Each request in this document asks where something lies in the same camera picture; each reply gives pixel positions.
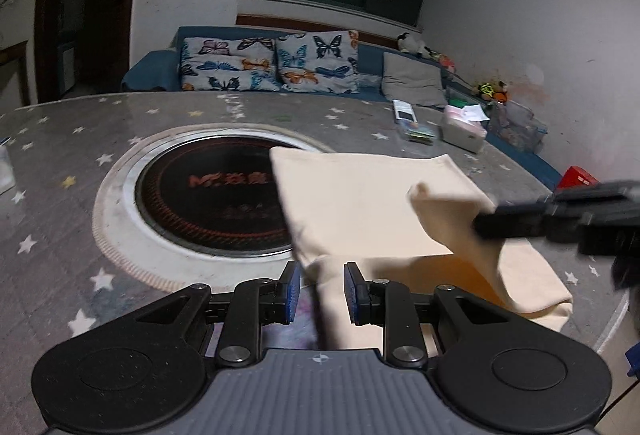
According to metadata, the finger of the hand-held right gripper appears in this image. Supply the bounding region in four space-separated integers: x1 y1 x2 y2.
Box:
473 201 552 242

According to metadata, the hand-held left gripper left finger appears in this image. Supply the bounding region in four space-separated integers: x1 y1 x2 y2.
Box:
134 260 302 369

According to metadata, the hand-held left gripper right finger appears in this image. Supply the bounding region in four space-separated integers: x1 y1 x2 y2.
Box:
343 262 507 369

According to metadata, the cream cloth garment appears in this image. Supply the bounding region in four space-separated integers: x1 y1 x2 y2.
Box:
269 146 574 352

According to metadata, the red box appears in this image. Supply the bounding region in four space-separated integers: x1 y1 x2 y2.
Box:
555 164 599 190

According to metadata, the clear plastic storage box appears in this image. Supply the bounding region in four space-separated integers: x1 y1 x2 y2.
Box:
487 100 549 152

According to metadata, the white tissue box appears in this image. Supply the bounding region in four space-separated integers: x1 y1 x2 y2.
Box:
438 104 491 154

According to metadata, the round black induction hob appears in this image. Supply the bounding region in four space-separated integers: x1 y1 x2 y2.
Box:
134 138 301 262

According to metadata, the colourful plush toy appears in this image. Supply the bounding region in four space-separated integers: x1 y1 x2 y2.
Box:
473 79 512 104

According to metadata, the white remote control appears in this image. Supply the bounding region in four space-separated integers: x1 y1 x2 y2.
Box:
392 98 419 125

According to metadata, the grey pillow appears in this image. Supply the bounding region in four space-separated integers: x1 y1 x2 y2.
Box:
380 50 449 108

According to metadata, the white round hob surround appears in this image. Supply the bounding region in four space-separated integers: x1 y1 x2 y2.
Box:
92 124 342 294

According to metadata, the black and white plush toy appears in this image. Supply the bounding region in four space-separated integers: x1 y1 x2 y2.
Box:
396 32 432 59

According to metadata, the butterfly print pillow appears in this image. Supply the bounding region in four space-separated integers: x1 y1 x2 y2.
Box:
274 30 361 95
178 36 282 92

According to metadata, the grey star-print table cover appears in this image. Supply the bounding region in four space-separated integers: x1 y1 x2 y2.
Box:
0 90 632 368

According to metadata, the blue sofa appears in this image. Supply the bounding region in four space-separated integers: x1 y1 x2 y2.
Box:
121 26 564 192

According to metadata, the clear plastic item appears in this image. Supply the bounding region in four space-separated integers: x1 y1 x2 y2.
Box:
0 144 17 196

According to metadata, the wooden cabinet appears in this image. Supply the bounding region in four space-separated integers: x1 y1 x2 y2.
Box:
0 40 30 109

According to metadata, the dark wooden door frame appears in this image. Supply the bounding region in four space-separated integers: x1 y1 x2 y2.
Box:
34 0 147 105

